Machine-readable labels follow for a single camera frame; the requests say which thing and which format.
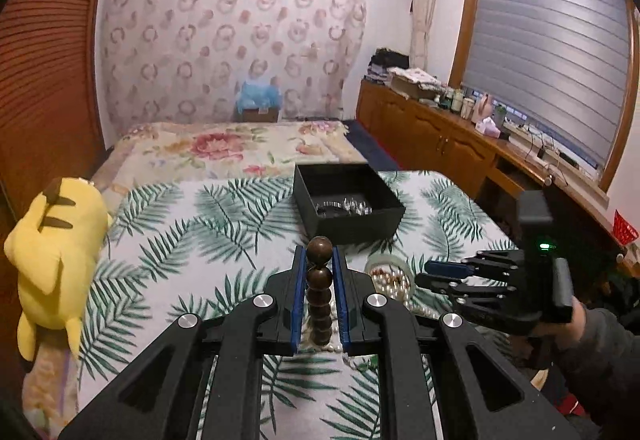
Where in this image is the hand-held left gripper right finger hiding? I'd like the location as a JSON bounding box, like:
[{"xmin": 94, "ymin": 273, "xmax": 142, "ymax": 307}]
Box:
[{"xmin": 332, "ymin": 245, "xmax": 581, "ymax": 440}]

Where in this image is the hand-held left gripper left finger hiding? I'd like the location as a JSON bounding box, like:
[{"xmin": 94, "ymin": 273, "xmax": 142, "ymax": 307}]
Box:
[{"xmin": 59, "ymin": 245, "xmax": 307, "ymax": 440}]

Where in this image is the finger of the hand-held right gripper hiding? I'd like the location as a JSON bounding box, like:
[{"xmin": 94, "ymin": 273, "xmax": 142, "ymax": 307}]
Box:
[
  {"xmin": 424, "ymin": 250, "xmax": 526, "ymax": 281},
  {"xmin": 416, "ymin": 272, "xmax": 541, "ymax": 331}
]

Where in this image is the brown wooden bead bracelet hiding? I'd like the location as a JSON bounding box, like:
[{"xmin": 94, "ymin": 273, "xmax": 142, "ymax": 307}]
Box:
[{"xmin": 305, "ymin": 236, "xmax": 335, "ymax": 351}]

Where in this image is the white pearl necklace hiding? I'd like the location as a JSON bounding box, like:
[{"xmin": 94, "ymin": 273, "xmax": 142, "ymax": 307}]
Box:
[{"xmin": 327, "ymin": 269, "xmax": 428, "ymax": 371}]

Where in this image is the black square box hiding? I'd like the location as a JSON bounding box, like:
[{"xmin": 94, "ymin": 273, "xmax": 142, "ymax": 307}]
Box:
[{"xmin": 292, "ymin": 163, "xmax": 406, "ymax": 245}]

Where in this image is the person's right forearm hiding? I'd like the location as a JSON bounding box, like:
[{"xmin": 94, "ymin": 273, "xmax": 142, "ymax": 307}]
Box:
[{"xmin": 545, "ymin": 307, "xmax": 640, "ymax": 426}]

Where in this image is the person's right hand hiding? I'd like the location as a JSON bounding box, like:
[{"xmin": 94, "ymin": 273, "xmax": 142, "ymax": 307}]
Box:
[{"xmin": 537, "ymin": 295, "xmax": 588, "ymax": 351}]

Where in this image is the green leaf print cloth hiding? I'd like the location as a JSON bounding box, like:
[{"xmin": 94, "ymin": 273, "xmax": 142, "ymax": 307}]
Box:
[{"xmin": 77, "ymin": 170, "xmax": 521, "ymax": 440}]

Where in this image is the long wooden cabinet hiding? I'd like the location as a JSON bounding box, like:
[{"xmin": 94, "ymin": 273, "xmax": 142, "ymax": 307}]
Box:
[{"xmin": 356, "ymin": 78, "xmax": 626, "ymax": 271}]

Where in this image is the dark blue bed sheet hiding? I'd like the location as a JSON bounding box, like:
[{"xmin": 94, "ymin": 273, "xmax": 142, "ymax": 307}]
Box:
[{"xmin": 342, "ymin": 120, "xmax": 401, "ymax": 173}]

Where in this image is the pink tissue box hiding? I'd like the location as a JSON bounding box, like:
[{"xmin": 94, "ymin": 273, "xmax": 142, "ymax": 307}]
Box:
[{"xmin": 472, "ymin": 115, "xmax": 502, "ymax": 138}]

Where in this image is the white power strip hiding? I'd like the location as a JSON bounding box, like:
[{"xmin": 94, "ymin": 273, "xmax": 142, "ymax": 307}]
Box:
[{"xmin": 502, "ymin": 117, "xmax": 532, "ymax": 141}]

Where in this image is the pink figurine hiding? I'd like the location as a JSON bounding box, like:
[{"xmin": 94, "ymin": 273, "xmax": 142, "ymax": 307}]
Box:
[{"xmin": 472, "ymin": 92, "xmax": 493, "ymax": 121}]

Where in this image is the row of cosmetic bottles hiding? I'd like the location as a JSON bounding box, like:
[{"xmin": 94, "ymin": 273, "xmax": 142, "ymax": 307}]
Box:
[{"xmin": 440, "ymin": 87, "xmax": 476, "ymax": 118}]

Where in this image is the floral blanket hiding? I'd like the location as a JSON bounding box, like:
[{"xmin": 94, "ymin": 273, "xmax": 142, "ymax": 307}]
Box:
[{"xmin": 22, "ymin": 121, "xmax": 366, "ymax": 438}]

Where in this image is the cardboard box with floral cloth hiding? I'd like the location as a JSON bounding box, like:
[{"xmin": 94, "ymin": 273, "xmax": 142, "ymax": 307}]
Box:
[{"xmin": 390, "ymin": 67, "xmax": 443, "ymax": 100}]

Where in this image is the small cardboard box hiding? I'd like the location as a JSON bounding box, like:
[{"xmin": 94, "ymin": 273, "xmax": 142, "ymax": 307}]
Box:
[{"xmin": 242, "ymin": 107, "xmax": 280, "ymax": 123}]

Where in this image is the blue plastic bag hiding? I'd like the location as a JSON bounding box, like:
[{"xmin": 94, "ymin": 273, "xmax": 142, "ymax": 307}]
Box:
[{"xmin": 235, "ymin": 80, "xmax": 283, "ymax": 113}]

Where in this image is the stack of folded clothes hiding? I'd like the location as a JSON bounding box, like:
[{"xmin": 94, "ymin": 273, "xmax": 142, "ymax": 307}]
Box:
[{"xmin": 367, "ymin": 48, "xmax": 413, "ymax": 85}]

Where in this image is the grey window blind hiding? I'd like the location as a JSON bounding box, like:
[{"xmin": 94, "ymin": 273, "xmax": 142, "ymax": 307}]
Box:
[{"xmin": 460, "ymin": 0, "xmax": 631, "ymax": 171}]

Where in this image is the yellow plush toy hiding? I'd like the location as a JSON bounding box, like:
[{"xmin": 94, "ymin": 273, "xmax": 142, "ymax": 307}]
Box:
[{"xmin": 4, "ymin": 177, "xmax": 115, "ymax": 363}]

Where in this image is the sheer circle pattern curtain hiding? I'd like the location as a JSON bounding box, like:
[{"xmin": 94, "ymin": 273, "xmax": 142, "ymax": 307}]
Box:
[{"xmin": 97, "ymin": 0, "xmax": 367, "ymax": 138}]

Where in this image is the brown slatted wooden wardrobe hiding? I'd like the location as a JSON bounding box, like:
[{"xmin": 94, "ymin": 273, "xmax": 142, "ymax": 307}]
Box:
[{"xmin": 0, "ymin": 0, "xmax": 121, "ymax": 221}]

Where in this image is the wooden window frame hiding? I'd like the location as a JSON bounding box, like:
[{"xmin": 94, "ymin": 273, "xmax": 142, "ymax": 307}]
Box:
[{"xmin": 447, "ymin": 0, "xmax": 640, "ymax": 193}]

